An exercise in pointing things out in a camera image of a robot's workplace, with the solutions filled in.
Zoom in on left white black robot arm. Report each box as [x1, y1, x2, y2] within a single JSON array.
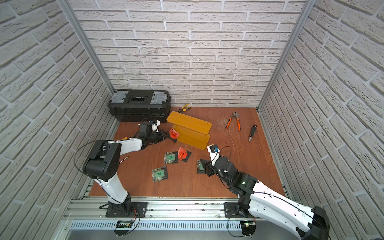
[[83, 120, 166, 207]]

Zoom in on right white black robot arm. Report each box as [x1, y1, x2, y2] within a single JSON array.
[[201, 155, 331, 240]]

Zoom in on green tea bag right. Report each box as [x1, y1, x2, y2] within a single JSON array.
[[197, 160, 205, 174]]

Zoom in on green tea bag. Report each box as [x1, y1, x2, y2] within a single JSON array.
[[152, 167, 169, 183], [197, 160, 205, 174], [164, 152, 179, 164]]

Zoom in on green tea bag centre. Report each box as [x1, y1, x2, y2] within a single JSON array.
[[164, 152, 179, 164]]

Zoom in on green tea bag front left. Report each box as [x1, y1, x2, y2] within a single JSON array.
[[152, 167, 169, 183]]

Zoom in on yellow two-tier wooden shelf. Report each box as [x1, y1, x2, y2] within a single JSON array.
[[167, 112, 212, 150]]

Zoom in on black plastic toolbox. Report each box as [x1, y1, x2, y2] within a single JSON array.
[[108, 90, 171, 123]]

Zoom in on right green circuit board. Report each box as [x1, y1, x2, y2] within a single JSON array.
[[241, 221, 256, 231]]

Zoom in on green circuit board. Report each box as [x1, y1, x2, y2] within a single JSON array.
[[116, 220, 135, 231], [241, 221, 256, 231]]

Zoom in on left green circuit board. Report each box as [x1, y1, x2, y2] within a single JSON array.
[[116, 220, 135, 231]]

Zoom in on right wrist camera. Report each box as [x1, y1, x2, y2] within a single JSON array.
[[207, 145, 221, 166]]

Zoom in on yellow handled pliers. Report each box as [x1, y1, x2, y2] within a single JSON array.
[[177, 104, 192, 113]]

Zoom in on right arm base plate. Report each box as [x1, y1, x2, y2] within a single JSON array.
[[224, 202, 253, 219]]

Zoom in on black orange screwdriver handle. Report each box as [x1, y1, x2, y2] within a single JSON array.
[[248, 125, 258, 142]]

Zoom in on orange handled pliers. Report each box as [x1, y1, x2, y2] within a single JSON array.
[[225, 111, 242, 132]]

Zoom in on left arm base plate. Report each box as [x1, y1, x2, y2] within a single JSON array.
[[106, 202, 148, 218]]

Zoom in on aluminium front rail frame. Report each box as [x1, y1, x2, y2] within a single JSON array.
[[64, 196, 310, 223]]

